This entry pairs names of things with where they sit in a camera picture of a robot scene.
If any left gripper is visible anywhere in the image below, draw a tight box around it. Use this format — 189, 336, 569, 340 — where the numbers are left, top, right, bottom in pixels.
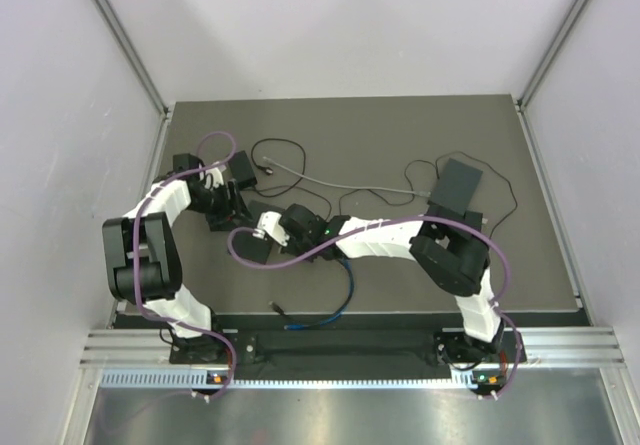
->
187, 179, 254, 231

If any black power adapter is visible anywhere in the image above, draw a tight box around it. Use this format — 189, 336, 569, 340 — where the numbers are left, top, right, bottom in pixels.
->
228, 150, 257, 190
464, 210, 483, 230

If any black network switch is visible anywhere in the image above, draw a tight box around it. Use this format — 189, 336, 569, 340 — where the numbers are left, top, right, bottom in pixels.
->
239, 199, 281, 266
429, 159, 483, 215

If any black ethernet cable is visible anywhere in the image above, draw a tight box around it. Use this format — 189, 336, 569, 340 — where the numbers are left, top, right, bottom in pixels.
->
269, 257, 354, 319

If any blue ethernet cable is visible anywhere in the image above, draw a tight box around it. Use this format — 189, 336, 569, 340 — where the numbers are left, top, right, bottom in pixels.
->
283, 259, 357, 331

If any grey ethernet cable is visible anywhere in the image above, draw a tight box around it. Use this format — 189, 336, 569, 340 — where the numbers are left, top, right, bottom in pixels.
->
262, 154, 431, 197

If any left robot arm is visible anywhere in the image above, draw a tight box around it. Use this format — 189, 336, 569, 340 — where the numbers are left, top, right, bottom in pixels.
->
102, 153, 247, 363

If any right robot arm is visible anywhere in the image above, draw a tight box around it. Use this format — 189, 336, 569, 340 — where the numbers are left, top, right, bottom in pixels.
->
261, 205, 511, 362

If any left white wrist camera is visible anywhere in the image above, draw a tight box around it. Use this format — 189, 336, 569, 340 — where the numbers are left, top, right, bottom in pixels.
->
199, 165, 226, 190

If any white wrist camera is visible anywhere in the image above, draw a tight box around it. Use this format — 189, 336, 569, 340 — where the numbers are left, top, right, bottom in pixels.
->
199, 165, 226, 190
252, 211, 290, 247

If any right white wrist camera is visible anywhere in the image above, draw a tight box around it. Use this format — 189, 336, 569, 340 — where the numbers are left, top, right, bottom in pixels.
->
252, 211, 290, 247

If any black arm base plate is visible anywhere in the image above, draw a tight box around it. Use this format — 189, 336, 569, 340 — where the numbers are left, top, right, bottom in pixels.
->
168, 312, 529, 369

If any slotted grey cable duct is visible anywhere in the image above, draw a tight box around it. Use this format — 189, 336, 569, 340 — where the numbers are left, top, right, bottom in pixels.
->
100, 368, 500, 390

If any left aluminium frame post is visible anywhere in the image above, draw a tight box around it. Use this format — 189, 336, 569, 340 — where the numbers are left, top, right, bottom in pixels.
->
91, 0, 169, 118

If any aluminium frame post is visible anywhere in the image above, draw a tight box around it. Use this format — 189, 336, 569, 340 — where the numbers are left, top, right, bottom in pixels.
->
91, 0, 169, 118
515, 0, 592, 113

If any aluminium front frame rail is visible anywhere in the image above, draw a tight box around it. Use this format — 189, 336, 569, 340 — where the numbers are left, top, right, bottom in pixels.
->
80, 327, 624, 379

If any right aluminium frame post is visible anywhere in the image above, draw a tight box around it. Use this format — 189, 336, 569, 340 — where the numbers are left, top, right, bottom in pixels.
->
515, 0, 592, 113

